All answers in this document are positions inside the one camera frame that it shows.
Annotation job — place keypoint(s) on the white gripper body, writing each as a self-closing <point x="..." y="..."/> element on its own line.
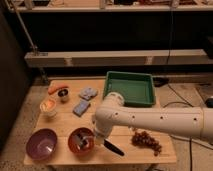
<point x="98" y="138"/>

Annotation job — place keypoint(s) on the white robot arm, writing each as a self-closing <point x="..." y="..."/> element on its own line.
<point x="194" y="122"/>

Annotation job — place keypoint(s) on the red bowl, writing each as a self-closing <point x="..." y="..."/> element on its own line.
<point x="72" y="145"/>

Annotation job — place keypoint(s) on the purple bowl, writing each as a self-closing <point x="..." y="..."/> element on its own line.
<point x="42" y="144"/>

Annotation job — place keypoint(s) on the blue sponge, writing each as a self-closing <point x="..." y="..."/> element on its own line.
<point x="81" y="108"/>

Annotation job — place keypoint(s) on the wooden table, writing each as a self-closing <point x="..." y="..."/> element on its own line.
<point x="64" y="122"/>

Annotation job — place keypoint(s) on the bunch of red grapes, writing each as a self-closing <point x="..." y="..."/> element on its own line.
<point x="144" y="139"/>

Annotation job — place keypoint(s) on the small metal cup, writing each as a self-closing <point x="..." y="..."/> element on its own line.
<point x="63" y="94"/>

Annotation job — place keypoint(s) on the white cup orange inside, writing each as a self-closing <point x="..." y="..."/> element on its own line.
<point x="48" y="107"/>

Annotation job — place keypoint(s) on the green plastic tray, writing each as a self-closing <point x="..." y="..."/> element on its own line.
<point x="137" y="89"/>

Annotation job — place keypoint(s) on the orange carrot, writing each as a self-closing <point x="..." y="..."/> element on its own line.
<point x="53" y="89"/>

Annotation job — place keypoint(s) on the white metal shelf beam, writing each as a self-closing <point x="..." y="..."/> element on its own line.
<point x="117" y="58"/>

